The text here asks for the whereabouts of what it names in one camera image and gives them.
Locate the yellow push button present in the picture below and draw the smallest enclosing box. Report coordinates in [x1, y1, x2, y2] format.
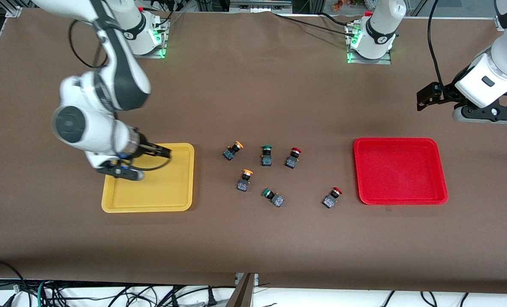
[237, 169, 254, 192]
[224, 141, 244, 161]

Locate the red push button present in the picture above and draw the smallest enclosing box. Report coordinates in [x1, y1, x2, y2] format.
[322, 187, 343, 209]
[285, 147, 303, 169]

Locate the brown table cloth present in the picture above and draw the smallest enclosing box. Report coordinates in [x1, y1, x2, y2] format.
[0, 8, 507, 295]

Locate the red plastic tray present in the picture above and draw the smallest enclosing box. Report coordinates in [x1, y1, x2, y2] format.
[353, 137, 449, 206]

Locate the black cable on table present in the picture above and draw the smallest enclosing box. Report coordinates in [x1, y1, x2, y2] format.
[274, 12, 357, 33]

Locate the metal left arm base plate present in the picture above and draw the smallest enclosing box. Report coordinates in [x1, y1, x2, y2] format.
[346, 22, 392, 65]

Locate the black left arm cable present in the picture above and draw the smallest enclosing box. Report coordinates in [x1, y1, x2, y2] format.
[427, 0, 447, 88]

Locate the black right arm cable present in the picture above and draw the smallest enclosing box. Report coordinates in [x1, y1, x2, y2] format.
[68, 17, 171, 172]

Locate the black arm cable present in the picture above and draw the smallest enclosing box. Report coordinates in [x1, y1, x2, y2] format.
[427, 0, 447, 88]
[68, 17, 171, 172]

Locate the grey device behind table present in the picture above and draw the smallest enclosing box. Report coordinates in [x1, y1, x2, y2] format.
[230, 0, 293, 14]

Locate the yellow plastic tray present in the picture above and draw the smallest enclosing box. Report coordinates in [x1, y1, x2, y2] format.
[101, 142, 195, 213]

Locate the brown wooden bar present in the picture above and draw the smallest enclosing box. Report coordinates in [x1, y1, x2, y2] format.
[225, 273, 256, 307]

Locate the black looped floor cable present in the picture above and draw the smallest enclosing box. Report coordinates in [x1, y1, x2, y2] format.
[0, 259, 29, 301]

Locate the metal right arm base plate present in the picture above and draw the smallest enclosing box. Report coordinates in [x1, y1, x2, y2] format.
[134, 12, 168, 59]

